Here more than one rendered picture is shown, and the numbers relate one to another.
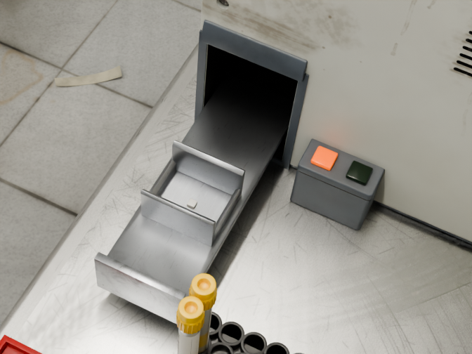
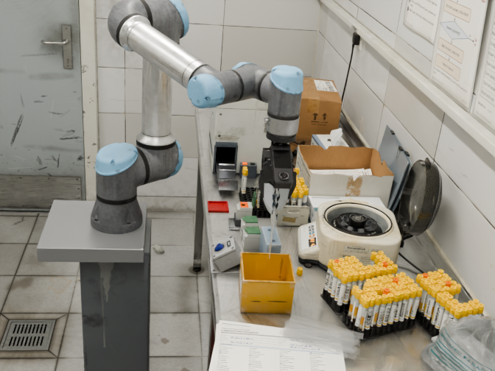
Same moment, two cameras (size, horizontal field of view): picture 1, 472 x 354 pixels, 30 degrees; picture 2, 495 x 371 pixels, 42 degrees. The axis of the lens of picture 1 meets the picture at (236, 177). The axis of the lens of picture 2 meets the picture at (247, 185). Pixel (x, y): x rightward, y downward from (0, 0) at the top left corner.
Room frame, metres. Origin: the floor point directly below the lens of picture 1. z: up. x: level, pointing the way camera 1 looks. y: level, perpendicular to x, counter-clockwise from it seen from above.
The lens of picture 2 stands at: (-1.50, 0.90, 1.87)
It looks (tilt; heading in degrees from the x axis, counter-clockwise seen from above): 26 degrees down; 332
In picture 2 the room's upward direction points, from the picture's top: 5 degrees clockwise
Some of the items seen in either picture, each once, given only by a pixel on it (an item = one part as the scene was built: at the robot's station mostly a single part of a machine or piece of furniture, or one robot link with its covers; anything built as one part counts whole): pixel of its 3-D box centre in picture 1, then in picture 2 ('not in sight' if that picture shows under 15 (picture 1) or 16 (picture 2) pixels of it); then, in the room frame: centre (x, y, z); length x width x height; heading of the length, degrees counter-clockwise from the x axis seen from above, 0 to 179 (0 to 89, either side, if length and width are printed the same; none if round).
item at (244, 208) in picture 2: not in sight; (244, 213); (0.06, 0.10, 0.92); 0.05 x 0.04 x 0.06; 70
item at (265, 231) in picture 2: not in sight; (269, 250); (-0.17, 0.12, 0.92); 0.10 x 0.07 x 0.10; 163
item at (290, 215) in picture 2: not in sight; (288, 201); (0.11, -0.09, 0.91); 0.20 x 0.10 x 0.07; 161
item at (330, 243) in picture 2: not in sight; (349, 235); (-0.19, -0.13, 0.94); 0.30 x 0.24 x 0.12; 62
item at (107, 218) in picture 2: not in sight; (116, 206); (0.13, 0.48, 0.97); 0.15 x 0.15 x 0.10
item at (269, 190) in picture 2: not in sight; (267, 193); (-0.27, 0.20, 1.17); 0.06 x 0.03 x 0.09; 158
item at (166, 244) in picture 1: (206, 177); (226, 171); (0.36, 0.02, 0.92); 0.21 x 0.07 x 0.05; 161
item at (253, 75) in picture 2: not in sight; (249, 82); (-0.19, 0.24, 1.43); 0.11 x 0.11 x 0.08; 19
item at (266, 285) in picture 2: not in sight; (265, 283); (-0.31, 0.20, 0.93); 0.13 x 0.13 x 0.10; 68
